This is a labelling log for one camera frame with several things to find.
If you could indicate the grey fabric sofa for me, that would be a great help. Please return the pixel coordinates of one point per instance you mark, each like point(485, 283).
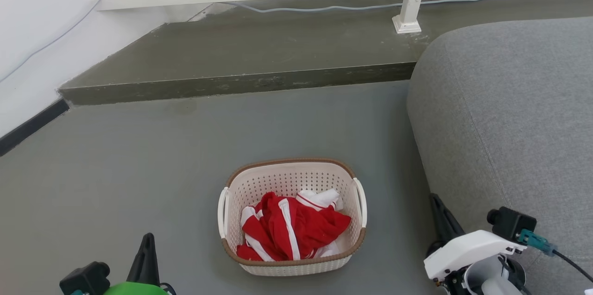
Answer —
point(509, 109)

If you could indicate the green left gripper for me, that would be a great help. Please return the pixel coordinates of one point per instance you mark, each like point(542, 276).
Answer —
point(134, 289)

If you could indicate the red and white garment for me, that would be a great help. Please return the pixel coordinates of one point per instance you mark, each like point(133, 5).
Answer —
point(296, 229)

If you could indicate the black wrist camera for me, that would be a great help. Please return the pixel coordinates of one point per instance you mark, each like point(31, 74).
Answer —
point(85, 279)
point(512, 222)

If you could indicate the black baseboard strip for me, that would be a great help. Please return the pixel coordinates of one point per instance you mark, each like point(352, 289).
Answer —
point(30, 124)

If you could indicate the cream perforated laundry basket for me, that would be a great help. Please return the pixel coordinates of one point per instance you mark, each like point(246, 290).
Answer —
point(287, 180)

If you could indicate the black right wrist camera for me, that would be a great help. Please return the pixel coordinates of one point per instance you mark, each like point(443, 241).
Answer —
point(512, 222)

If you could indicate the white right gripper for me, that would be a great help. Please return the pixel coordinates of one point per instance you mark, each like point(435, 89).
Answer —
point(468, 248)

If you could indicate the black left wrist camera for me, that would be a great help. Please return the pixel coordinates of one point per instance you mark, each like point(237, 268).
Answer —
point(85, 279)

